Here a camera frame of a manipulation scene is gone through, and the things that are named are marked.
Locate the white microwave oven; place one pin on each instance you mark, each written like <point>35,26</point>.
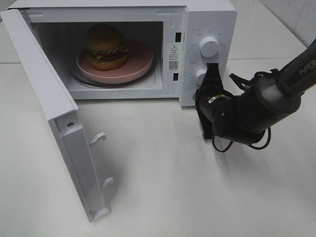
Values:
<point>168,45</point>

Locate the pink round plate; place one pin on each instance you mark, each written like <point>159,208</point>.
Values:
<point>136,48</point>

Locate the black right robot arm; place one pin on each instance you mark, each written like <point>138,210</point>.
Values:
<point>267,98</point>

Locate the glass microwave turntable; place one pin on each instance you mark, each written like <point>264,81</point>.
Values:
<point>134,71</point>

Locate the white microwave knob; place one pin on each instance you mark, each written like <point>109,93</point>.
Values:
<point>209,46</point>
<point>200,76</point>

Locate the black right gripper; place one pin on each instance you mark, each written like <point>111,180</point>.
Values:
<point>210,90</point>

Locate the burger with lettuce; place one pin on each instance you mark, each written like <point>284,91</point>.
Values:
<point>105,47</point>

